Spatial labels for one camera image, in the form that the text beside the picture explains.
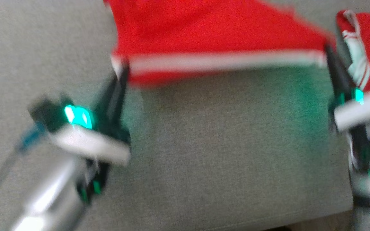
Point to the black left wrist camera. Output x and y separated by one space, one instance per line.
53 114

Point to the red and white jersey garment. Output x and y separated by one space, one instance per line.
204 32

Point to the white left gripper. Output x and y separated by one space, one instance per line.
92 146

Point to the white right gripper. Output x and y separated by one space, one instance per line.
361 110

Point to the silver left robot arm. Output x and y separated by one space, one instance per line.
50 199

